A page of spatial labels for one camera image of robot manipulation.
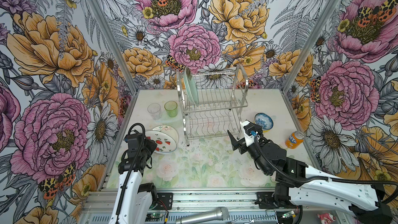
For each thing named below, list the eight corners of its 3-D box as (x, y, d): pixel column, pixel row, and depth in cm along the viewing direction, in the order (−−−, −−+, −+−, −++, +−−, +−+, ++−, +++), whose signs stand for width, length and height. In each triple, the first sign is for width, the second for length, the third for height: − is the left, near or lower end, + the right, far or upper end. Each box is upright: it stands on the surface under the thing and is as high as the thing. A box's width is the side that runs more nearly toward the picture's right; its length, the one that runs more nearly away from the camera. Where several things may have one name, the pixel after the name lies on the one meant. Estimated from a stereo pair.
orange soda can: (286, 149, 93) (295, 140, 84) (283, 140, 97) (291, 130, 88) (297, 149, 93) (307, 140, 84) (293, 140, 97) (302, 130, 88)
